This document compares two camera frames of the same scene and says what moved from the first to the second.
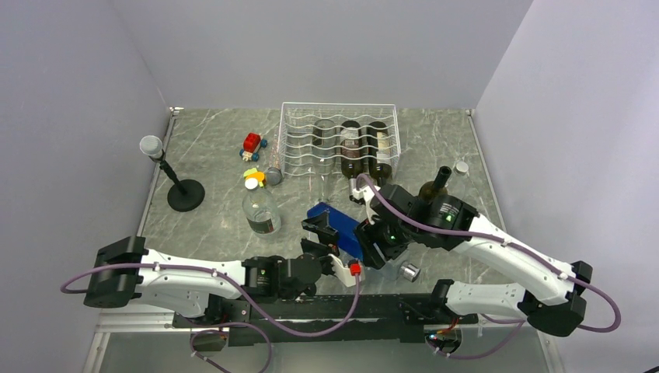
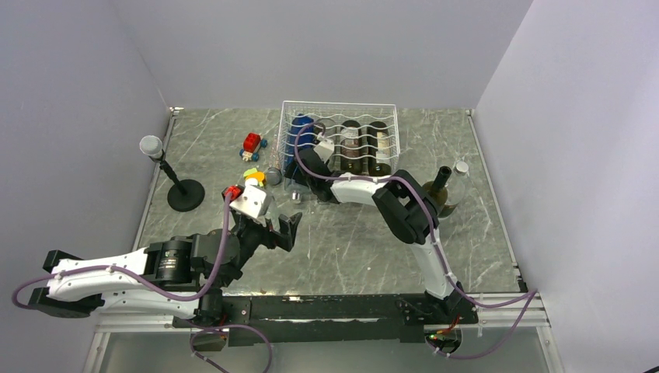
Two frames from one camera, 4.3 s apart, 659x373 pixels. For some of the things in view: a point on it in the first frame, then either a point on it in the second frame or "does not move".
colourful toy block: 254,178 does not move
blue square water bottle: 343,228 -> 306,138
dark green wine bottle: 351,152 does not move
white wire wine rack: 322,138 does not move
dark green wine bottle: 379,151 does not move
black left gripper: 328,243 -> 284,238
